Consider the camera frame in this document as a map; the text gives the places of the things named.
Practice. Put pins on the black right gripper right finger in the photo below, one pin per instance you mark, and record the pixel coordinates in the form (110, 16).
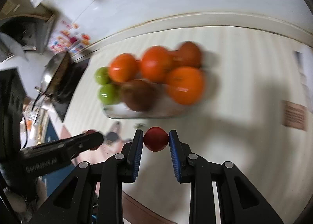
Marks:
(239, 200)

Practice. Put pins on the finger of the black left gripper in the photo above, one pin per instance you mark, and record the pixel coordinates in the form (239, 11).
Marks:
(83, 142)

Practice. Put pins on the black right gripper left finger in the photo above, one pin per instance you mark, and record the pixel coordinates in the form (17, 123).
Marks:
(72, 200)

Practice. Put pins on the green apple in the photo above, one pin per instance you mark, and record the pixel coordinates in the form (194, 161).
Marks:
(101, 76)
(108, 94)

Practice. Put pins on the small red cherry tomato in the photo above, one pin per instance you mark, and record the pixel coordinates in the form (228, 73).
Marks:
(155, 139)

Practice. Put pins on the red-brown apple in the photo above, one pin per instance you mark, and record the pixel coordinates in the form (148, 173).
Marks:
(139, 95)

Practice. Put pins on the orange mandarin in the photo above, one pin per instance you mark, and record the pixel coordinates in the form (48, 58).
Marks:
(123, 68)

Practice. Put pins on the orange with stem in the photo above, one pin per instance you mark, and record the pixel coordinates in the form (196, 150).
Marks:
(156, 63)

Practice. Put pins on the large orange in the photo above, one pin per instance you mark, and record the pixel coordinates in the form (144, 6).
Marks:
(185, 85)

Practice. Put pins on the small orange persimmon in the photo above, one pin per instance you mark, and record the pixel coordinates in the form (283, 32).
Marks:
(189, 54)

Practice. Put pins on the steel frying pan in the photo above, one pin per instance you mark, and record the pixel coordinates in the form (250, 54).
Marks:
(53, 73)

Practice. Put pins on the floral oval ceramic plate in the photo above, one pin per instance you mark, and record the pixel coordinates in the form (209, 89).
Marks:
(163, 83)

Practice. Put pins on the cat print striped placemat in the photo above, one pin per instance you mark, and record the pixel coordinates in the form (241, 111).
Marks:
(250, 74)

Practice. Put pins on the brown paper note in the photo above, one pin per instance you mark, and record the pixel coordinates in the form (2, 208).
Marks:
(294, 115)

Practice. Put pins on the colourful sticker sheet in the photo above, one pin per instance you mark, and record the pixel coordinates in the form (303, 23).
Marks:
(68, 36)

